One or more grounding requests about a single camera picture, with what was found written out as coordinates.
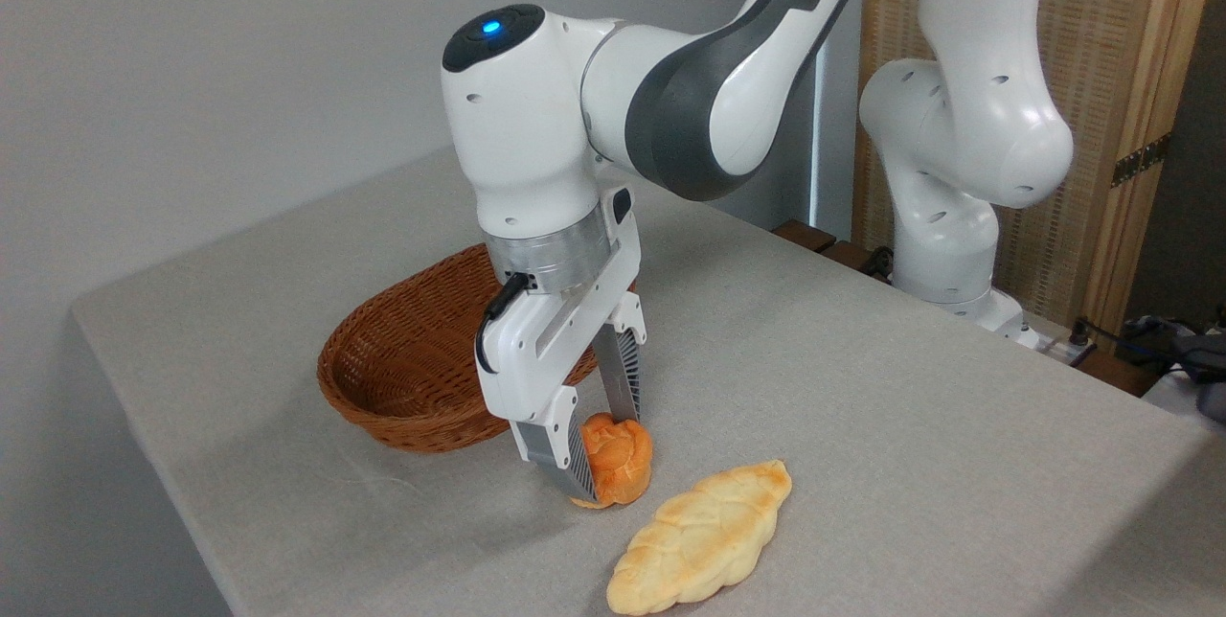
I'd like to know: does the round orange bread roll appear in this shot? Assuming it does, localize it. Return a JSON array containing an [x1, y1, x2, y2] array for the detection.
[[572, 412, 654, 510]]

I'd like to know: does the dark cable bundle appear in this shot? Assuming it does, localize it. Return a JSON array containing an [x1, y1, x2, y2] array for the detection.
[[1073, 310, 1226, 424]]

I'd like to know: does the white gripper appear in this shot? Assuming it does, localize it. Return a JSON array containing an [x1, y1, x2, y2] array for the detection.
[[476, 186, 648, 506]]

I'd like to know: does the wooden woven folding screen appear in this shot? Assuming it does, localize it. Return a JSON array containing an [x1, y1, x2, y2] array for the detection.
[[851, 0, 1225, 340]]

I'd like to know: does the brown wicker oval basket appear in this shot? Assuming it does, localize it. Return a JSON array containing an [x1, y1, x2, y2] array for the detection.
[[317, 243, 638, 454]]

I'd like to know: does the long braided pale bread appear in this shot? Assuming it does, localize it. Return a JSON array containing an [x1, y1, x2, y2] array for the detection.
[[605, 460, 794, 616]]

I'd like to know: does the brown wooden robot platform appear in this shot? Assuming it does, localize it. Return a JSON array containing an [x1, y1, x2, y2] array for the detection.
[[774, 219, 1165, 398]]

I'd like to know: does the grey tablecloth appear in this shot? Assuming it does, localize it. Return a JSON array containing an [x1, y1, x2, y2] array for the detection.
[[72, 148, 1217, 617]]

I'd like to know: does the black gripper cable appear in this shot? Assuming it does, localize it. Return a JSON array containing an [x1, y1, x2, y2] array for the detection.
[[474, 272, 533, 377]]

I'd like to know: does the dark metal screen hinge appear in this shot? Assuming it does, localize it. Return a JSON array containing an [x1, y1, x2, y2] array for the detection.
[[1111, 133, 1171, 189]]

